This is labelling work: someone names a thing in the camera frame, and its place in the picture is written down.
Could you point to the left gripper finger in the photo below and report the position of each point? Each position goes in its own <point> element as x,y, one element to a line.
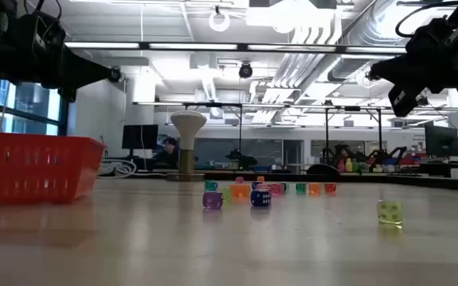
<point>86,71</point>

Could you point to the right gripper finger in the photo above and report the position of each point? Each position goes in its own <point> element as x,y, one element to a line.
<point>392,71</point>

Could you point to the red plastic basket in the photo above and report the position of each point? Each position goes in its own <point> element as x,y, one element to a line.
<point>34,171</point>

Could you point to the red translucent die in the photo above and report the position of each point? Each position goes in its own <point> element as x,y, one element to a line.
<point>330,188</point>

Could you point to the yellow-green translucent die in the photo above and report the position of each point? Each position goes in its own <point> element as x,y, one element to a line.
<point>389,212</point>

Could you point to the pink translucent die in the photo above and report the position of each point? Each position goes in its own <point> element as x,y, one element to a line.
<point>276,189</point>
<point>239,180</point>
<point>265,187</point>

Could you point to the teal translucent die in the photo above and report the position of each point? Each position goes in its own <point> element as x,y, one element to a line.
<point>210,185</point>

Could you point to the blue translucent die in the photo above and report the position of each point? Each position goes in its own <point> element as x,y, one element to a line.
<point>255,185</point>

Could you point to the purple translucent die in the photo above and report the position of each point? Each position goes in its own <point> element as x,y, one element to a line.
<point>212,200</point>

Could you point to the dark blue die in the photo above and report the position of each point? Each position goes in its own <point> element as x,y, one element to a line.
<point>260,198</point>

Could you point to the pale green translucent die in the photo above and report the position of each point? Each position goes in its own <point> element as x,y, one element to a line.
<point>226,195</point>

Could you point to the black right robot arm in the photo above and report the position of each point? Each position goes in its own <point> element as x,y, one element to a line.
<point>431,39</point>

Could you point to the black background robot arm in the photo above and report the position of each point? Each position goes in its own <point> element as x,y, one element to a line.
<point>245,161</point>

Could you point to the black computer monitor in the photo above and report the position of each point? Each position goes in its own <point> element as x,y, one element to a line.
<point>139,137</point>
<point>440,141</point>

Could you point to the black red background robots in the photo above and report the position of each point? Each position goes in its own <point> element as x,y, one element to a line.
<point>380,155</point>

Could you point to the red storage bins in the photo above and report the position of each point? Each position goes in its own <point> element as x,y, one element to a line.
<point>410,161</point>

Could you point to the black background desk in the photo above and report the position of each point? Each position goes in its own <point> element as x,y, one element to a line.
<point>443,168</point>

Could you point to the green plastic bottle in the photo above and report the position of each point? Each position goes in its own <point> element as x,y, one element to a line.
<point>355,166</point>

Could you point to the yellow plastic bottle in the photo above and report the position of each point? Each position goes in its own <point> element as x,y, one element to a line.
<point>348,165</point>

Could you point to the pink plastic bottle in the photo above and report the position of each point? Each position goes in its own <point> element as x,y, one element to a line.
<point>341,166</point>

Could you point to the overhead light bar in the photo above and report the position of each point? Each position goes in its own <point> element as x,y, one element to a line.
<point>193,46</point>

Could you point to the white mushroom-shaped lamp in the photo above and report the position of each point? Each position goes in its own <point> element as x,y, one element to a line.
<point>188,127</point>

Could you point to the person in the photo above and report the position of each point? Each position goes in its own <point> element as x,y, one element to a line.
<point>168,155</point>

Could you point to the black rounded chair back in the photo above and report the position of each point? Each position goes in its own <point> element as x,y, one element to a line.
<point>322,171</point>

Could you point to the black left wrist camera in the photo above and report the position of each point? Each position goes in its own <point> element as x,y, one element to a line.
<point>67,94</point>

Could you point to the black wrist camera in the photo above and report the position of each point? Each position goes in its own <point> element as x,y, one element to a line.
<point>67,94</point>
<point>404,99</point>

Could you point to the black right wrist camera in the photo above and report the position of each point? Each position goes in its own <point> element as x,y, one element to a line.
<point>404,99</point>

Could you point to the black round ceiling camera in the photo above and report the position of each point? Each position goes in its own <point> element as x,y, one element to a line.
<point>116,74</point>
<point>245,70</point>

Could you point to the silver ventilation duct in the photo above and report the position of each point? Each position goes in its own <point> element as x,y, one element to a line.
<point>368,28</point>

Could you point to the black background rig frame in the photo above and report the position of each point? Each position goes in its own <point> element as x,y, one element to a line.
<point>213,105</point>
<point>352,108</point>

